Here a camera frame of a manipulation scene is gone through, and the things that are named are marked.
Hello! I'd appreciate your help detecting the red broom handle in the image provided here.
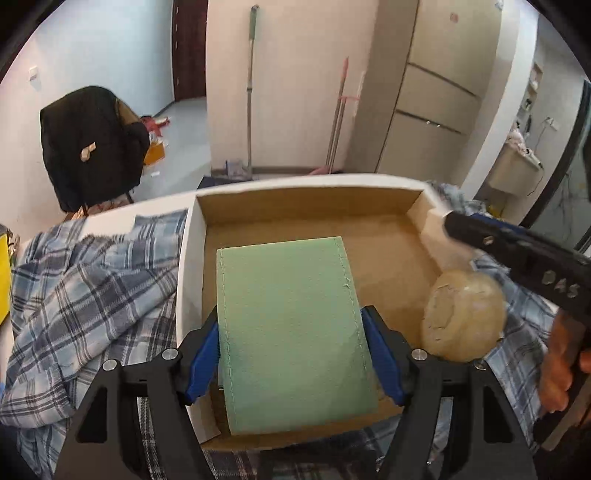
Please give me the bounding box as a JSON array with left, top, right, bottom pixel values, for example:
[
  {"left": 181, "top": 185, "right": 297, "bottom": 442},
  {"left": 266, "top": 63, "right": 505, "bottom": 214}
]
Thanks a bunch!
[{"left": 311, "top": 57, "right": 360, "bottom": 175}]

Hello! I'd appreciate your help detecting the cardboard tray box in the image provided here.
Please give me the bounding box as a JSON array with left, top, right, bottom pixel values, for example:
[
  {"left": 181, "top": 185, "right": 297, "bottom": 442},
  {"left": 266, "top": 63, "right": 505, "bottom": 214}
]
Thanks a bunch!
[{"left": 176, "top": 174, "right": 473, "bottom": 451}]

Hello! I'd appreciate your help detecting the dark red door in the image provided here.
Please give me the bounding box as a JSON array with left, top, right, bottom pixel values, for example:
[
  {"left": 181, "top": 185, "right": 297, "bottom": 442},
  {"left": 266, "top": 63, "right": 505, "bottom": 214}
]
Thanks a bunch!
[{"left": 171, "top": 0, "right": 208, "bottom": 101}]

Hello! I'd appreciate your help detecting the wall shelf niche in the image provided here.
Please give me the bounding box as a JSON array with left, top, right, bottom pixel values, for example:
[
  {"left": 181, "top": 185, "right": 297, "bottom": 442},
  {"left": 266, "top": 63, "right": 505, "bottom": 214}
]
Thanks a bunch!
[{"left": 520, "top": 62, "right": 543, "bottom": 113}]

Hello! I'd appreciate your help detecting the dark framed glass door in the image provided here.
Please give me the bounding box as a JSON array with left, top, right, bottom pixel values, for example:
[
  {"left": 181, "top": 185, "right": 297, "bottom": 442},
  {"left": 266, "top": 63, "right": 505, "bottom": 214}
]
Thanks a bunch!
[{"left": 520, "top": 80, "right": 590, "bottom": 253}]

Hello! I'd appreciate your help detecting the grey mop handle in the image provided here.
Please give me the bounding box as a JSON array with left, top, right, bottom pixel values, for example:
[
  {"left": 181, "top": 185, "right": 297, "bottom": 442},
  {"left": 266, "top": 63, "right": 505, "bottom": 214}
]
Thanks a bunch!
[{"left": 246, "top": 4, "right": 259, "bottom": 177}]

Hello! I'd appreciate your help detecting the chair with black jacket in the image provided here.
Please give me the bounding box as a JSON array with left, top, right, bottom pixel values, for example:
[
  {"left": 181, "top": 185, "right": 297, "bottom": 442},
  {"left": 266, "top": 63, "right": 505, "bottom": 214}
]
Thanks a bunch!
[{"left": 39, "top": 86, "right": 150, "bottom": 213}]

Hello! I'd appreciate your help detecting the beige refrigerator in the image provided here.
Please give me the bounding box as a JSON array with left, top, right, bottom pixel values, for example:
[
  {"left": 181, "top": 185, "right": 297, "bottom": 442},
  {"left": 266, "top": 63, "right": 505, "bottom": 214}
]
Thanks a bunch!
[{"left": 345, "top": 0, "right": 502, "bottom": 183}]

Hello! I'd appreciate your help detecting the blue plaid shirt cloth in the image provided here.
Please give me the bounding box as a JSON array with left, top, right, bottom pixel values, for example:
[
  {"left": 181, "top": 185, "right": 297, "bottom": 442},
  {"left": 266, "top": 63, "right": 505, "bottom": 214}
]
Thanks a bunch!
[{"left": 0, "top": 181, "right": 560, "bottom": 480}]

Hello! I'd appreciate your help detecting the beige sink cabinet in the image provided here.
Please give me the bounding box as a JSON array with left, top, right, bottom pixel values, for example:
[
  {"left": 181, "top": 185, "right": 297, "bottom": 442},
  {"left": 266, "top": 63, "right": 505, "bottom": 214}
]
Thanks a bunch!
[{"left": 486, "top": 144, "right": 544, "bottom": 197}]

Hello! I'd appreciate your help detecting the orange cardboard box floor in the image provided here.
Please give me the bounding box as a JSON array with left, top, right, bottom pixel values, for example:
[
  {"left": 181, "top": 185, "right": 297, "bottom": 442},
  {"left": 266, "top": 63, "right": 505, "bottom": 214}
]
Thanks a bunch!
[{"left": 143, "top": 141, "right": 165, "bottom": 166}]

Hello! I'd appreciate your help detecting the right hand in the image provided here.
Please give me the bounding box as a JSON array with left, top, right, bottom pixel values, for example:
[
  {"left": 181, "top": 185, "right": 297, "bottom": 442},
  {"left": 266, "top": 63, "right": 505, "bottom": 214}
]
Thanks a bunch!
[{"left": 538, "top": 310, "right": 574, "bottom": 413}]

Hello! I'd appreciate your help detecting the yellow package box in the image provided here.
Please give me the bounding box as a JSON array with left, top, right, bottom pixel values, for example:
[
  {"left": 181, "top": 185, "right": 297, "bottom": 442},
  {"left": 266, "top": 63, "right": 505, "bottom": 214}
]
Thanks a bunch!
[{"left": 0, "top": 229, "right": 11, "bottom": 323}]

